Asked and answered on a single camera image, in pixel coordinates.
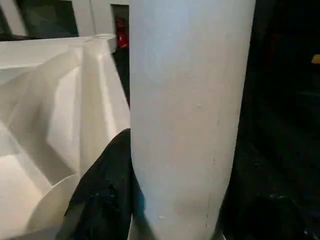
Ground white cabinet with glass doors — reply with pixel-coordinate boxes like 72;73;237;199
0;0;131;48

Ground white plastic table top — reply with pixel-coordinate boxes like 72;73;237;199
0;34;132;240

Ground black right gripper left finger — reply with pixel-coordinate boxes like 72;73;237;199
63;128;141;240

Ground white plastic table leg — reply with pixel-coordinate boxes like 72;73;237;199
127;0;257;240

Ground black mat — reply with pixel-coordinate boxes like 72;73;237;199
0;32;320;240

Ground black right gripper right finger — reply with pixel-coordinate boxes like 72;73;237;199
221;146;320;240

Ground small red item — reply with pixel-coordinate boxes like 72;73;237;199
115;17;128;48

